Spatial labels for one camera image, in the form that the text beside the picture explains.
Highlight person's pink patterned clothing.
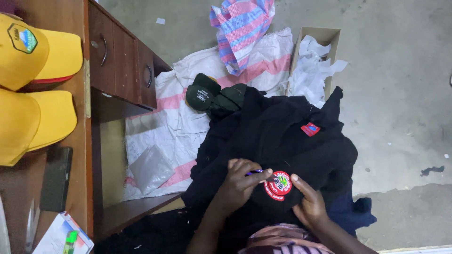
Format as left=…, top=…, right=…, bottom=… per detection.
left=238, top=223, right=335, bottom=254

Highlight red square garment label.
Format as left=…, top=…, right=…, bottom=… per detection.
left=300, top=122, right=321, bottom=137

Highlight black cloth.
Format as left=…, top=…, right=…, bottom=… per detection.
left=93, top=207, right=200, bottom=254

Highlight heap of white paper scraps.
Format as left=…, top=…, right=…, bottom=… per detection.
left=282, top=34, right=349, bottom=109

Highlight green lighter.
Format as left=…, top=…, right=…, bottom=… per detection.
left=62, top=231, right=79, bottom=254

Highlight plain yellow cap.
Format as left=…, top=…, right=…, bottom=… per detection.
left=0, top=88, right=78, bottom=167

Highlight white printed booklet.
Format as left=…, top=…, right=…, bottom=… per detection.
left=32, top=211, right=95, bottom=254

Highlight black phone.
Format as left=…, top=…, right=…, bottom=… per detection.
left=39, top=146, right=74, bottom=213

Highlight round red embroidered badge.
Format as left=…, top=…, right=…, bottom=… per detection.
left=264, top=171, right=293, bottom=202

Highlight brown wooden desk with drawers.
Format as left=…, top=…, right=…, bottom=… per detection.
left=0, top=0, right=185, bottom=249

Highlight yellow cap with badge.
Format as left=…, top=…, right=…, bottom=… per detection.
left=0, top=13, right=84, bottom=92

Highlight pink blue striped woven bag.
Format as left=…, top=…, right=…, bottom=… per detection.
left=209, top=0, right=275, bottom=77

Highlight black knit garment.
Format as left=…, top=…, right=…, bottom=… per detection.
left=181, top=86, right=359, bottom=228

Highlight navy blue cloth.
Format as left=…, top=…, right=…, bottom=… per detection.
left=326, top=182, right=378, bottom=238

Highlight cardboard box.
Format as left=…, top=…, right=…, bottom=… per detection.
left=285, top=26, right=342, bottom=103

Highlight metal scissors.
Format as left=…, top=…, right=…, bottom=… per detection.
left=24, top=198, right=41, bottom=253

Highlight pile of black caps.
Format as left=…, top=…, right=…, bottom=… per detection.
left=185, top=73, right=248, bottom=119

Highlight person's left hand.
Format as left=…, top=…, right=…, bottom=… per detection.
left=217, top=158, right=273, bottom=212

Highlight person's right hand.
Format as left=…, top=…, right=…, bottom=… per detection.
left=290, top=174, right=330, bottom=230

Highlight white pink-striped woven sack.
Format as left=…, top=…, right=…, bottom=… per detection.
left=121, top=27, right=295, bottom=202

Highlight clear plastic bag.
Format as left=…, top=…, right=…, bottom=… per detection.
left=129, top=144, right=176, bottom=195

